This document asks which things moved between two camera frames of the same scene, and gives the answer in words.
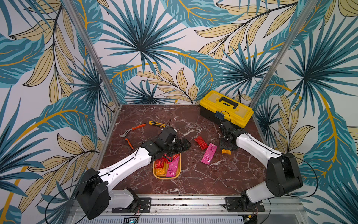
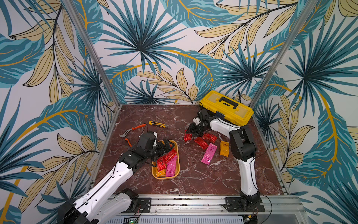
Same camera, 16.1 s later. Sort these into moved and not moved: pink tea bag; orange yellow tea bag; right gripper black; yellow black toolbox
Moved: right gripper black
Not moved: pink tea bag; yellow black toolbox; orange yellow tea bag
